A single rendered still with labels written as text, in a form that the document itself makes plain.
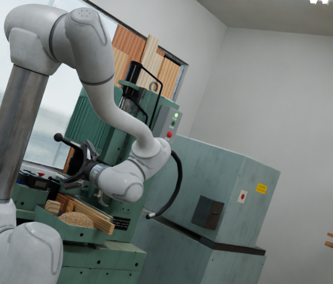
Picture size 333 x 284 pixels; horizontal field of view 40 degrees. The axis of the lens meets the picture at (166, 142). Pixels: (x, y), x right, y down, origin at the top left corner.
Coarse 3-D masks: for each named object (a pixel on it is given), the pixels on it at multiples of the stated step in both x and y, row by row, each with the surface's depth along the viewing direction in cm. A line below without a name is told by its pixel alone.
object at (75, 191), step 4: (56, 176) 198; (64, 176) 195; (68, 176) 196; (80, 180) 200; (60, 184) 195; (84, 184) 202; (88, 184) 204; (60, 188) 195; (64, 188) 195; (76, 188) 199; (80, 188) 201; (64, 192) 196; (68, 192) 197; (72, 192) 198; (76, 192) 200; (80, 192) 202; (84, 196) 204
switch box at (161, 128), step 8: (160, 112) 214; (168, 112) 210; (176, 112) 214; (160, 120) 212; (168, 120) 211; (176, 120) 215; (160, 128) 211; (168, 128) 213; (176, 128) 217; (160, 136) 210
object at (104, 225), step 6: (72, 210) 192; (78, 210) 190; (84, 210) 188; (90, 216) 185; (96, 216) 182; (96, 222) 182; (102, 222) 180; (108, 222) 179; (102, 228) 179; (108, 228) 177
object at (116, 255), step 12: (72, 252) 182; (84, 252) 187; (96, 252) 192; (108, 252) 197; (120, 252) 202; (132, 252) 208; (144, 252) 214; (72, 264) 184; (84, 264) 188; (96, 264) 193; (108, 264) 198; (120, 264) 204; (132, 264) 210
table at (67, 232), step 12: (24, 216) 178; (36, 216) 181; (48, 216) 177; (60, 228) 171; (72, 228) 170; (84, 228) 174; (96, 228) 179; (72, 240) 171; (84, 240) 175; (96, 240) 180
